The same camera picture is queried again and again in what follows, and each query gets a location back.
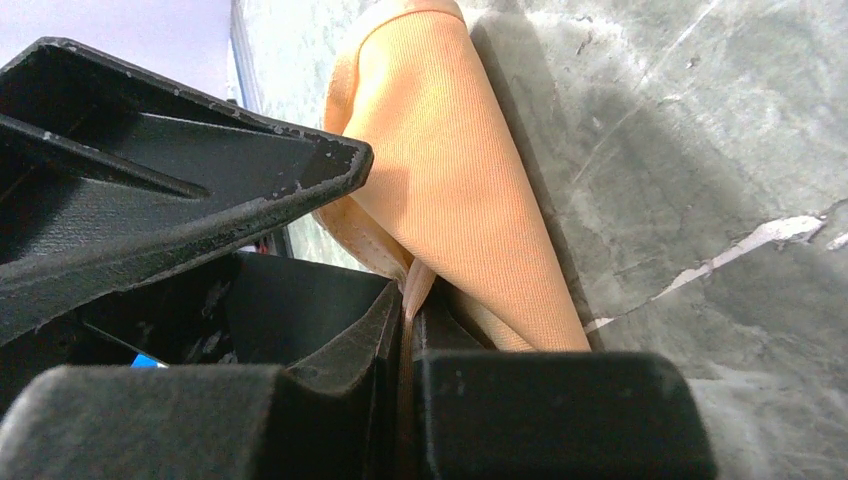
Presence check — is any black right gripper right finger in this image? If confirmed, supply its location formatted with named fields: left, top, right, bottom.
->
left=412, top=291, right=489, bottom=371

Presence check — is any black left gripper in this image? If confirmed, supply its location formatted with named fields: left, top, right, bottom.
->
left=1, top=37, right=387, bottom=410

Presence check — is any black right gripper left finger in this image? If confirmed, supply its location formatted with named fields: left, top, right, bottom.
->
left=284, top=282, right=401, bottom=479

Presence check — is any peach satin napkin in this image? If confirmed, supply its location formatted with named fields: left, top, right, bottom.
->
left=315, top=1, right=589, bottom=351

